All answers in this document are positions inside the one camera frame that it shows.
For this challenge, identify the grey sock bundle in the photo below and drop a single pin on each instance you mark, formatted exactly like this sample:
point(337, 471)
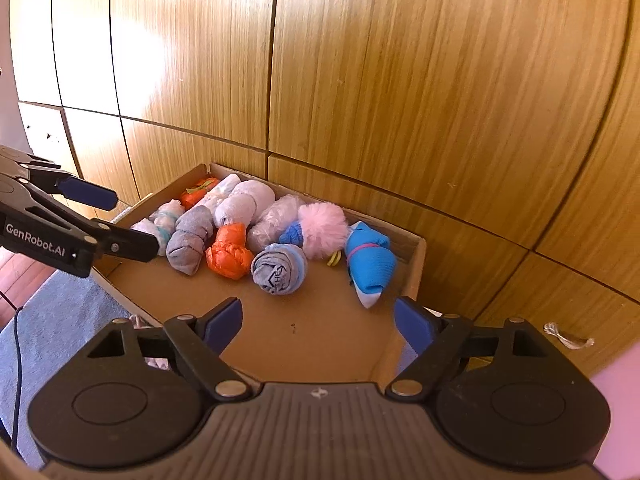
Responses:
point(187, 242)

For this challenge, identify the orange knotted cloth bundle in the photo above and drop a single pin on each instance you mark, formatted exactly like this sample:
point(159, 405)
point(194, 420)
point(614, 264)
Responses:
point(230, 255)

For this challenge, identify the white tied cloth bundle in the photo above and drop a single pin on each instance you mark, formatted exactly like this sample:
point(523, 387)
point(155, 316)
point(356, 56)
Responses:
point(225, 187)

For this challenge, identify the white bundle with teal band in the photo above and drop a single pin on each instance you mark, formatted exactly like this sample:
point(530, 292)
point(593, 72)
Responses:
point(165, 222)

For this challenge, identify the cardboard box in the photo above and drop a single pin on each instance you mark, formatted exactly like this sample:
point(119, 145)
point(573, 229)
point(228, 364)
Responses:
point(310, 320)

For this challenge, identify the small blue knit item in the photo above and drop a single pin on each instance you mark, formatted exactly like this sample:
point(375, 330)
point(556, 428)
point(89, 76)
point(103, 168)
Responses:
point(293, 234)

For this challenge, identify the grey rolled sock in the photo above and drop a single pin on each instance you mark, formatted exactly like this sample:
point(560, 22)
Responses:
point(277, 270)

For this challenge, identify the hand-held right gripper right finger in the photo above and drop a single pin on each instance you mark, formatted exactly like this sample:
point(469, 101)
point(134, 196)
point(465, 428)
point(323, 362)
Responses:
point(410, 326)

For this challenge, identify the white rolled sock pair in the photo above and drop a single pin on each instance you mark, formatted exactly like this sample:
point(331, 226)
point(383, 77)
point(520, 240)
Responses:
point(245, 205)

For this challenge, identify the small white bundle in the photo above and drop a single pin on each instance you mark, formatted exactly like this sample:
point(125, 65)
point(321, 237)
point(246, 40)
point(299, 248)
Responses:
point(144, 229)

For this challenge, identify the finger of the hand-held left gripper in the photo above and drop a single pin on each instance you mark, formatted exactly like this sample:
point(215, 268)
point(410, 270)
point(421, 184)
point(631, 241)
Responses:
point(125, 246)
point(87, 192)

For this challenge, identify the clear plastic bundle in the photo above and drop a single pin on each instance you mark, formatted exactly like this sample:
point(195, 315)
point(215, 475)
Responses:
point(272, 222)

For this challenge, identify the blue sock bundle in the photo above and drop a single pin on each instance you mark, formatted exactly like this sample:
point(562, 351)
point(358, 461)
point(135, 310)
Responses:
point(370, 260)

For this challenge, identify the small yellow item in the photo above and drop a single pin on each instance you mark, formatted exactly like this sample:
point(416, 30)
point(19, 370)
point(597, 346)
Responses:
point(334, 259)

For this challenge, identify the pink fluffy pom sock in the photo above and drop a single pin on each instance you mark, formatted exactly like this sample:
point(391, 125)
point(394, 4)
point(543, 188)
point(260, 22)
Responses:
point(322, 230)

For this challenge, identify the orange bundle with green tie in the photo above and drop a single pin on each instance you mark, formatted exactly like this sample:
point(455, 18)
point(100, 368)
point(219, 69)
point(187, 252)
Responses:
point(197, 197)

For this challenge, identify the pink cloth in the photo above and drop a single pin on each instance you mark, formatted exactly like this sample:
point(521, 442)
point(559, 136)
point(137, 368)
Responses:
point(620, 410)

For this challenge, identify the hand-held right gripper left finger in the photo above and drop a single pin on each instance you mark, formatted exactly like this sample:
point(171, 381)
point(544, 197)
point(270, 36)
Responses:
point(225, 321)

